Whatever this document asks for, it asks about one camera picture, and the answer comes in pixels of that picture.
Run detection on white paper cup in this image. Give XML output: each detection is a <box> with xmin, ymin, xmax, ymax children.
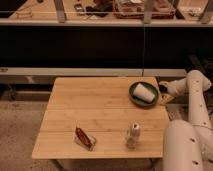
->
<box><xmin>133</xmin><ymin>83</ymin><xmax>155</xmax><ymax>103</ymax></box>

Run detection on green ceramic bowl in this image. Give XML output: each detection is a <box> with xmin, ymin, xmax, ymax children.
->
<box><xmin>129</xmin><ymin>82</ymin><xmax>159</xmax><ymax>108</ymax></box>

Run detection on red object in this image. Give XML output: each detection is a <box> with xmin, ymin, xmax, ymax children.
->
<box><xmin>74</xmin><ymin>127</ymin><xmax>96</xmax><ymax>151</ymax></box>

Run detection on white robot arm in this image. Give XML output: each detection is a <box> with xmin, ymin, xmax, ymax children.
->
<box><xmin>162</xmin><ymin>70</ymin><xmax>213</xmax><ymax>171</ymax></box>

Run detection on wooden table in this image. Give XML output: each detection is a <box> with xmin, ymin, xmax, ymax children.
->
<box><xmin>32</xmin><ymin>77</ymin><xmax>169</xmax><ymax>159</ymax></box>

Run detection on wicker basket tray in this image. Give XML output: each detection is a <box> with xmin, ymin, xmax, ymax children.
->
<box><xmin>113</xmin><ymin>0</ymin><xmax>176</xmax><ymax>19</ymax></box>

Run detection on black object on shelf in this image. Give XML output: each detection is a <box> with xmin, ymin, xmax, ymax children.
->
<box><xmin>86</xmin><ymin>3</ymin><xmax>112</xmax><ymax>17</ymax></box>

